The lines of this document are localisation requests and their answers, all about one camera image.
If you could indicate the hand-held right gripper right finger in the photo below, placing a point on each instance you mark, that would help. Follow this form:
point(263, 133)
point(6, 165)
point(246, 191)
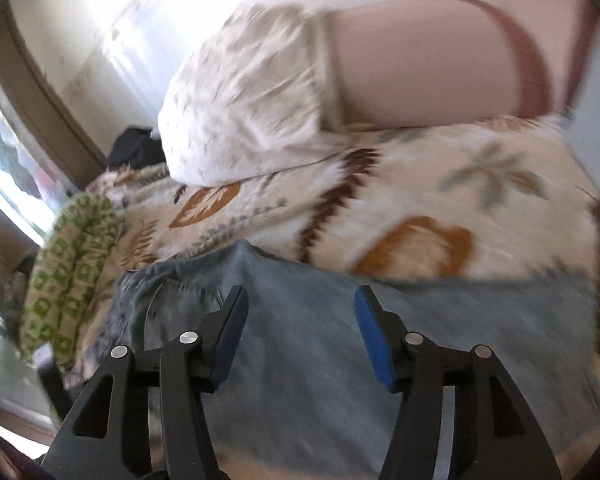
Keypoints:
point(375, 342)

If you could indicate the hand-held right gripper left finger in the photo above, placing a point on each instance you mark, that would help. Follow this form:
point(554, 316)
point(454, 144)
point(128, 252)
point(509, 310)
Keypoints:
point(229, 340)

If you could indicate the blue denim pants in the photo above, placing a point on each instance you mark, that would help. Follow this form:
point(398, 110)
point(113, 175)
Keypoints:
point(305, 320)

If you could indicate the leaf print blanket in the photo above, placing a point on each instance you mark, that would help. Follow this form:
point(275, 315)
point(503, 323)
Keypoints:
point(430, 195)

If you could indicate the green patterned cloth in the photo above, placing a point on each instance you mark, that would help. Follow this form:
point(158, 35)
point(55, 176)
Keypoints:
point(70, 270)

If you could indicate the black cloth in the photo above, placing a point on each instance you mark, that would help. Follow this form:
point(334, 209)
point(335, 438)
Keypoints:
point(135, 147)

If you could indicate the white patterned pillow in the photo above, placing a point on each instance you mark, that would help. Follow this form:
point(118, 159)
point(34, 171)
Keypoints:
point(240, 95)

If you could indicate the pink padded headboard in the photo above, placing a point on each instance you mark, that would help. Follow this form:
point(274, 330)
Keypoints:
point(420, 60)

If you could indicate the brown window frame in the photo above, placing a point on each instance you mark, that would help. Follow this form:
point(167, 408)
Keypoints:
point(40, 95)

